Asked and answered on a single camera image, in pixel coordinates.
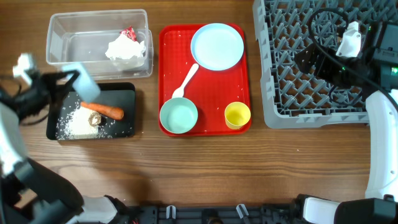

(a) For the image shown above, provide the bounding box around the light blue rice bowl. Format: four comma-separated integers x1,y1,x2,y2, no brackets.
62,63,101,103

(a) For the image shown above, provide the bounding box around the brown food scrap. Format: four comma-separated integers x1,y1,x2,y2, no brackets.
88,112,102,127

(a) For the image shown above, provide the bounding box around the orange carrot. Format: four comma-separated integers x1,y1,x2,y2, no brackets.
80,102,124,120

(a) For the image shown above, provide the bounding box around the white paper napkin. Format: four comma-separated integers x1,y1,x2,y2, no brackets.
105,34,146,60

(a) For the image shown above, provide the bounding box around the red wrapper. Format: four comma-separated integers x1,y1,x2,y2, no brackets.
120,26,137,42

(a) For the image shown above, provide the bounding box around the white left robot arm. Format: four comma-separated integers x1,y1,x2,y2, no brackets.
1,69,121,223

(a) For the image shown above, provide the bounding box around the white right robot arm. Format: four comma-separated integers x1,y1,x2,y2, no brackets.
294,22,397,223

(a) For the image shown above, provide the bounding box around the black waste tray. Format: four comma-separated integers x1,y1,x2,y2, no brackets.
46,82,136,140

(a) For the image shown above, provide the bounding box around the grey dishwasher rack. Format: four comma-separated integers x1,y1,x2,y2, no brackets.
252,0,397,129

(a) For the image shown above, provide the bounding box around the clear plastic bin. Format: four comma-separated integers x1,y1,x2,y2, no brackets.
46,9,154,80

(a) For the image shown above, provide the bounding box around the mint green bowl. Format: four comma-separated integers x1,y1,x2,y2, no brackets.
159,97,198,134

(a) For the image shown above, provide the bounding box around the white plastic spoon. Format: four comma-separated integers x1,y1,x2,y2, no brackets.
172,63,199,98

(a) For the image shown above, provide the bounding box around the yellow plastic cup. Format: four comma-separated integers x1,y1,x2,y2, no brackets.
224,101,251,129

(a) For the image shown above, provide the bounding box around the red serving tray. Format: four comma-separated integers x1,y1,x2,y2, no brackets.
158,24,251,137

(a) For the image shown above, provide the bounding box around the large light blue plate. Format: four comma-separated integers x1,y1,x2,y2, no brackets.
190,23,244,71

